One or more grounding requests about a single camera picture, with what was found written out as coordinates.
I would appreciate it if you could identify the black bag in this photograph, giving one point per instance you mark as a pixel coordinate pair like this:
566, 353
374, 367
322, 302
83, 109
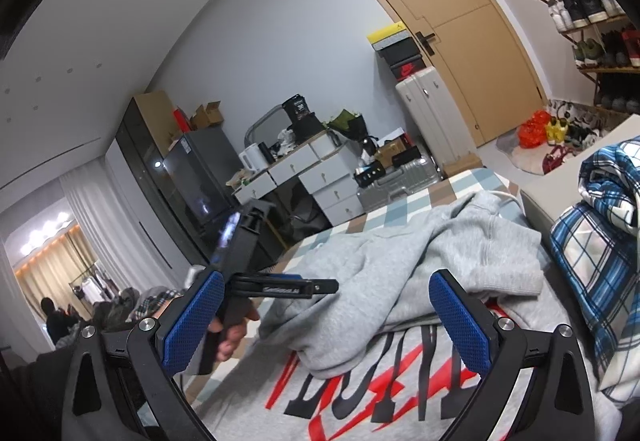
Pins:
302, 211

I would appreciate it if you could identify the pile of clothes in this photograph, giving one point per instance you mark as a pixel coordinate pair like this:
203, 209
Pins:
145, 303

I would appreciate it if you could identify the rail of hanging clothes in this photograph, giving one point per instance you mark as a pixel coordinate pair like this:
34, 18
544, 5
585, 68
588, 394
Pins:
95, 286

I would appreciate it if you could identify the black and red shoe box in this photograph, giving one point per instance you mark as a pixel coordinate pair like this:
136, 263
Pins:
409, 68

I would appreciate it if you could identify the open cardboard box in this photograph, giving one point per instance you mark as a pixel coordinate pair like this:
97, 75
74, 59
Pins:
207, 116

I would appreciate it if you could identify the ceiling lamp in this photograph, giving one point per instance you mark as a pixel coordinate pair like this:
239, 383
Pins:
45, 233

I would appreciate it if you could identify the person's dark clothing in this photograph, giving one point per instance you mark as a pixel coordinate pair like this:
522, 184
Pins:
30, 396

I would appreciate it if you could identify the dark glass cabinet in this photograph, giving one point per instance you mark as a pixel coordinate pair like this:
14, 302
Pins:
145, 161

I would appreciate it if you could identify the brown box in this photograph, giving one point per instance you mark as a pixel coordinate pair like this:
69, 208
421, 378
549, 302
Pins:
387, 152

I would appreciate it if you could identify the flat cardboard box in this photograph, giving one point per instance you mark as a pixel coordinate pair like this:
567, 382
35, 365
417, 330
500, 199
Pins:
462, 167

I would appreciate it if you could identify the checkered bed sheet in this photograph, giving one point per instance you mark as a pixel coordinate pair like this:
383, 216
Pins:
450, 186

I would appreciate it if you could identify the grey arched mirror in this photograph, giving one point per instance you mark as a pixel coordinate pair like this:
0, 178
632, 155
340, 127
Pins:
260, 121

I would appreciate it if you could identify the white electric kettle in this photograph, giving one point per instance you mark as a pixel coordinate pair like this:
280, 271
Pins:
252, 158

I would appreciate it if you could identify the beige bed frame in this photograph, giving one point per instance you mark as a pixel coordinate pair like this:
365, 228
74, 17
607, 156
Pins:
565, 171

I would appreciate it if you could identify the orange plastic bag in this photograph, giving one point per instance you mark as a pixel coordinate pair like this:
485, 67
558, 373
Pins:
532, 128

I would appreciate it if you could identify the person's left hand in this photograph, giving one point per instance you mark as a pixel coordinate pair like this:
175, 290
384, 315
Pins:
232, 336

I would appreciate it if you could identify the wooden shoe rack with shoes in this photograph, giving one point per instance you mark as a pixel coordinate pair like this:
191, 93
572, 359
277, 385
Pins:
585, 1

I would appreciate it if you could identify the plain black box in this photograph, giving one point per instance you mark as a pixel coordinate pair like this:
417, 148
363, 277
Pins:
407, 157

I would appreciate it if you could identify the grey printed hoodie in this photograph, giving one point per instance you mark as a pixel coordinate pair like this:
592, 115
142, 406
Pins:
400, 261

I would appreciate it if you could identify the white upright suitcase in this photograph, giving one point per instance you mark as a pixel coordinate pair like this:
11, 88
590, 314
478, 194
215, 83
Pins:
435, 121

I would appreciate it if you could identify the tan wooden door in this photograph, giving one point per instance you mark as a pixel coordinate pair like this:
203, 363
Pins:
475, 46

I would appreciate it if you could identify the black tub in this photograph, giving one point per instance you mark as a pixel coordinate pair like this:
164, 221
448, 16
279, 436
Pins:
295, 107

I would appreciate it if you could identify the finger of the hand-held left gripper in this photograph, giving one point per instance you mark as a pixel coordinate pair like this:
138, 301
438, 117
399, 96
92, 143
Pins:
270, 277
290, 288

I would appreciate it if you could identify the grey fridge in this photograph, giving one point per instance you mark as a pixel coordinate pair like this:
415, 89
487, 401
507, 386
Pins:
200, 181

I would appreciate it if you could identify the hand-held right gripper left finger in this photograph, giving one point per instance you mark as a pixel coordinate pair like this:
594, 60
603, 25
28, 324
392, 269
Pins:
192, 321

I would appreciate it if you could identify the pile of loose shoes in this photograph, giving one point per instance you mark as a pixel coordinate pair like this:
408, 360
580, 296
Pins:
570, 136

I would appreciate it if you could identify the white sheer curtain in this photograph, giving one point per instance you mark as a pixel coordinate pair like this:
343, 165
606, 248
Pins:
100, 206

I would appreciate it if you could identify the silver suitcase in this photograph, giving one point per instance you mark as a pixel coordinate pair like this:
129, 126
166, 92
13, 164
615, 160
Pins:
395, 188

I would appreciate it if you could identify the beige curtain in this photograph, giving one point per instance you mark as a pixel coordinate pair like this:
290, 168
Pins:
55, 271

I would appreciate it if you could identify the black round box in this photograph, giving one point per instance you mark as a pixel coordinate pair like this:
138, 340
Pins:
306, 128

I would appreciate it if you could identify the blue plaid shirt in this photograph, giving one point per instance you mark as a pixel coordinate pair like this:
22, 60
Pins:
600, 241

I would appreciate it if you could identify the black box with small print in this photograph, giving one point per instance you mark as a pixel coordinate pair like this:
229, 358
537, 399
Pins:
370, 176

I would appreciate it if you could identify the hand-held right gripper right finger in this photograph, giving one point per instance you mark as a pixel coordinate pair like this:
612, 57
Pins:
460, 321

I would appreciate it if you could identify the white desk with drawers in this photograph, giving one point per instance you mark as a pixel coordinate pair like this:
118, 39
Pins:
325, 178

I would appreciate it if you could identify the grey rug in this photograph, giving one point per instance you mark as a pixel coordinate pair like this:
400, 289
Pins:
520, 156

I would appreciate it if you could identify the grey and black shoe box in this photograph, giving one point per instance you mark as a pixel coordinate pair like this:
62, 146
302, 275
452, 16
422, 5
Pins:
400, 53

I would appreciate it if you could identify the green flower bouquet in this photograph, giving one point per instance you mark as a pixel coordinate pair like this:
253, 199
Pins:
345, 123

